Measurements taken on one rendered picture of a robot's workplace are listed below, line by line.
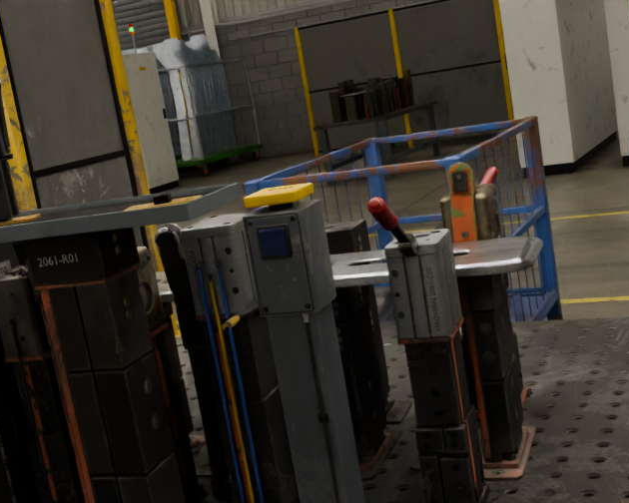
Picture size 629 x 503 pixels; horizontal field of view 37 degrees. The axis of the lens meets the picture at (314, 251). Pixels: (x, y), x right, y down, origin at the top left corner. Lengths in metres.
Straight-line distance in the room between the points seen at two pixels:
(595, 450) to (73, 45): 3.90
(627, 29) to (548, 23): 0.68
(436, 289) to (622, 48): 7.93
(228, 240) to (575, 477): 0.55
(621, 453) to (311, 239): 0.60
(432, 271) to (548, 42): 7.97
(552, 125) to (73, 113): 5.37
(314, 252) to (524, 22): 8.15
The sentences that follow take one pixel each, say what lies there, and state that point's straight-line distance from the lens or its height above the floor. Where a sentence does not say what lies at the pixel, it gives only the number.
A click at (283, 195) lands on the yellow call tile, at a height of 1.16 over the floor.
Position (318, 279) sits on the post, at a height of 1.06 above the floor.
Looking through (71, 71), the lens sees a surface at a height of 1.49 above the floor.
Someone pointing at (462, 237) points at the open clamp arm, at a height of 1.00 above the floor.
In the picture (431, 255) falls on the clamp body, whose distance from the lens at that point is 1.12.
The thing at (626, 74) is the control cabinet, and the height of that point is 0.82.
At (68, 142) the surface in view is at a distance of 4.75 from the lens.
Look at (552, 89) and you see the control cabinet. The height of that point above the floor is 0.79.
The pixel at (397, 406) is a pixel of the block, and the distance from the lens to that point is 1.64.
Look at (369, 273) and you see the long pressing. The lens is 1.27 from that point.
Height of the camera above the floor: 1.27
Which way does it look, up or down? 10 degrees down
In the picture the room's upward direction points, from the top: 10 degrees counter-clockwise
